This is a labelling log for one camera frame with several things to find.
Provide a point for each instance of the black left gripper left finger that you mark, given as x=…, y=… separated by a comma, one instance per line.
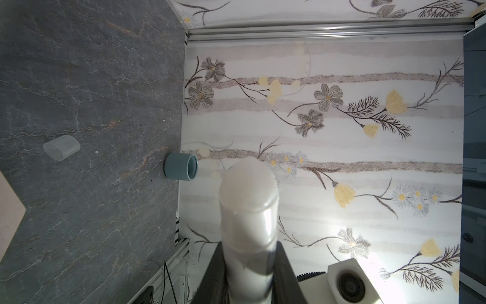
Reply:
x=213, y=288

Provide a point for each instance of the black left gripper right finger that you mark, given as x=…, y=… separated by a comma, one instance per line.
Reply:
x=285, y=288

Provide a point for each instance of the white glue stick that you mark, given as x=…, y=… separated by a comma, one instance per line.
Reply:
x=249, y=199

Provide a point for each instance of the clear glue stick cap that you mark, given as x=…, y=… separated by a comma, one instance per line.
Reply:
x=62, y=147

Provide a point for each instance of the pink paper envelope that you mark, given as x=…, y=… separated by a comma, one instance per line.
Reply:
x=12, y=212

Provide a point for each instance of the teal ceramic cup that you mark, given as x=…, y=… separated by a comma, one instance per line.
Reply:
x=181, y=166

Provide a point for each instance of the aluminium mounting rail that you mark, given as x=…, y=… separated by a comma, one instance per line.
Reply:
x=170, y=283

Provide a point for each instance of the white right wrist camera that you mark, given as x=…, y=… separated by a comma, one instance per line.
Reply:
x=344, y=282

